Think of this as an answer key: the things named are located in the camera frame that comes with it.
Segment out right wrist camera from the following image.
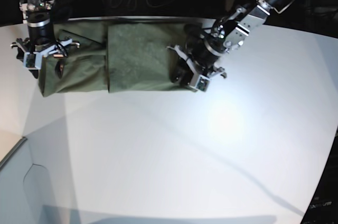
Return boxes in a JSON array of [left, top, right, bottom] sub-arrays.
[[23, 52, 42, 70]]

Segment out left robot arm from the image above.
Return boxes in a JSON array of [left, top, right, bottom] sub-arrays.
[[170, 0, 296, 92]]

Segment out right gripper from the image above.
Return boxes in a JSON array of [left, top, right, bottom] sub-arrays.
[[10, 37, 80, 79]]

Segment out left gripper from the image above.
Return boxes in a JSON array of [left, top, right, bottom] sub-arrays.
[[166, 45, 227, 87]]

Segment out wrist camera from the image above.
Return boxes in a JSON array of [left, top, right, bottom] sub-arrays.
[[190, 74, 210, 92], [23, 52, 42, 70]]

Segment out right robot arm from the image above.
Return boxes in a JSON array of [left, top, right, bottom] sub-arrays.
[[10, 0, 80, 79]]

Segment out olive green t-shirt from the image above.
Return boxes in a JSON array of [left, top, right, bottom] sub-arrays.
[[38, 21, 186, 97]]

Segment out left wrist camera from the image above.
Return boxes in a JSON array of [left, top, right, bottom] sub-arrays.
[[190, 74, 210, 92]]

